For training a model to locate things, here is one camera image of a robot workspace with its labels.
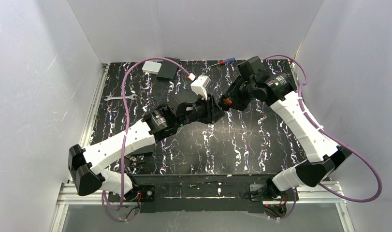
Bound orange and black padlock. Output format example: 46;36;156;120
218;98;232;111

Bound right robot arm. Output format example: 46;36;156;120
219;57;350;199

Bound blue red screwdriver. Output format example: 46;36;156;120
212;57;235;67

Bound black box at back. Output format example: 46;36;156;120
157;60;179;81

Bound black box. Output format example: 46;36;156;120
157;60;179;81
129;144;155;156

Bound black box at front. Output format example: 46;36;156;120
129;144;155;156

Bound white box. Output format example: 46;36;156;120
142;61;162;74

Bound silver open-end wrench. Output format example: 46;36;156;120
104;94;137;102

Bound black pliers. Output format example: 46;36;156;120
124;156;146;174

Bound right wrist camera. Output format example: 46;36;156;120
237;56;266;80

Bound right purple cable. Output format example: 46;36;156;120
261;54;383;221

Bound purple cable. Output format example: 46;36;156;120
101;58;196;223
261;54;383;221

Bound aluminium frame rail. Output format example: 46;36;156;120
50;64;355;232

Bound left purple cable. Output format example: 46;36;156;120
101;58;196;223

